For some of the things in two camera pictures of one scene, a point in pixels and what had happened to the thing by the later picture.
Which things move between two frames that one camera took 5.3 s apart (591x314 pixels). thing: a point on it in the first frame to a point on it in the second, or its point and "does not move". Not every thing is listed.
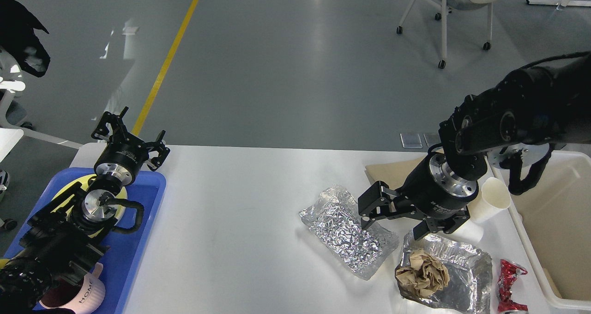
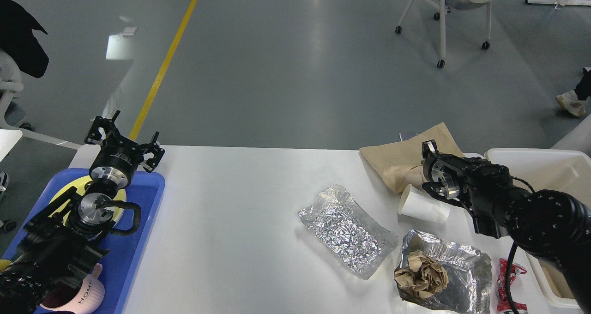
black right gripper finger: (443, 224) to (429, 148)
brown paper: (425, 275) does not move
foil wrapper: (470, 270) does not move
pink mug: (91, 295) does not move
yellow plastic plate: (119, 193) does not move
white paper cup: (470, 232) to (415, 202)
